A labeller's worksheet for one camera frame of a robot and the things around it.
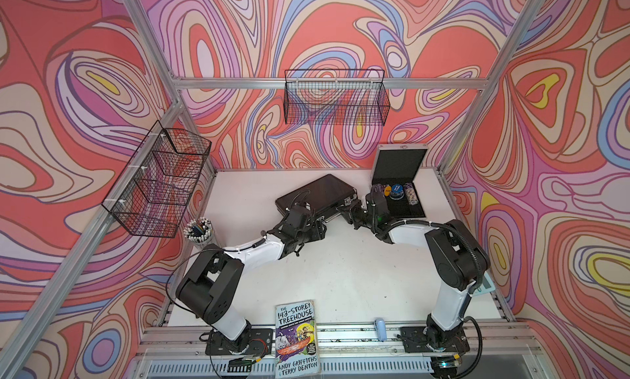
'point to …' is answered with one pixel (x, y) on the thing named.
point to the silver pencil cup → (198, 231)
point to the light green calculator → (487, 285)
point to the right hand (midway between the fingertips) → (336, 212)
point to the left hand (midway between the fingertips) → (324, 229)
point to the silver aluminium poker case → (396, 169)
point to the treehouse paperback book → (296, 351)
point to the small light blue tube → (381, 327)
